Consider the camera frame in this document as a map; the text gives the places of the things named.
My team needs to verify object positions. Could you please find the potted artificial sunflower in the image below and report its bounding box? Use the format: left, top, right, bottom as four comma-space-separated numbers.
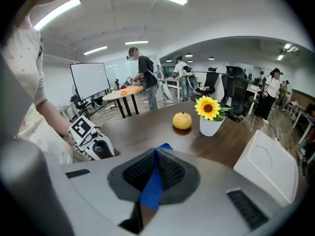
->
194, 95, 233, 137

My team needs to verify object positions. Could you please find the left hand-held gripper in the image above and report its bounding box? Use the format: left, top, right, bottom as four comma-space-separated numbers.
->
68, 116, 115, 161

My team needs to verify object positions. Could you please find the group of ceiling light strips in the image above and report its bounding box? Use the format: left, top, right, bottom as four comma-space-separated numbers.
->
33, 0, 300, 63

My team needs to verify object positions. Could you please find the blue towel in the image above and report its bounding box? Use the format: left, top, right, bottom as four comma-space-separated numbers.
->
139, 143, 173, 211

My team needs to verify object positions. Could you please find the white plastic box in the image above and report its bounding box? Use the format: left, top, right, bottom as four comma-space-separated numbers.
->
233, 129, 299, 207

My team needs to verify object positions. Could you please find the white-legged wooden table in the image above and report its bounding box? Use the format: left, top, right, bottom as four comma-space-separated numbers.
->
165, 77, 183, 100

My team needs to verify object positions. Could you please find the orange cloth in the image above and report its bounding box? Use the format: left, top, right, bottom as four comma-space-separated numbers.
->
119, 86, 144, 96

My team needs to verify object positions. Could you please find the person's left forearm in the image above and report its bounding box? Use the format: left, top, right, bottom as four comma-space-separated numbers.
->
35, 98, 74, 138

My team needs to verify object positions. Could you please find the white star-print shirt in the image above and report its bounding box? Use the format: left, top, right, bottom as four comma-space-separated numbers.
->
0, 16, 74, 165

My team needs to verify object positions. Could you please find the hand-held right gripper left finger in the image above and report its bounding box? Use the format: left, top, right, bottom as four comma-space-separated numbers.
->
61, 147, 156, 236

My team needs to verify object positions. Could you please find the black office chair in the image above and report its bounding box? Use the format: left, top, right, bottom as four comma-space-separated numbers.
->
220, 65, 250, 123
70, 94, 91, 118
196, 67, 220, 96

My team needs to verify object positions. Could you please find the round white side table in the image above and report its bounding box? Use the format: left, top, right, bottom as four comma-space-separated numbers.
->
102, 86, 145, 119

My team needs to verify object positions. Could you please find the whiteboard on stand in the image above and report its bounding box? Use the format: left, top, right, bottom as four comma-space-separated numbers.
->
70, 62, 112, 102

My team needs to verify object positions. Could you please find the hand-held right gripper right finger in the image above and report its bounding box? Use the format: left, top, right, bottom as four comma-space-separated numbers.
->
140, 147, 281, 236

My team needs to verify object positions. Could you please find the white office desk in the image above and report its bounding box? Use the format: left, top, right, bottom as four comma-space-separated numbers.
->
246, 84, 262, 117

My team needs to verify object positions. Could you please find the orange fruit-shaped container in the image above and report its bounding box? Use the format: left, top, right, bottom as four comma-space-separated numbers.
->
172, 110, 193, 131

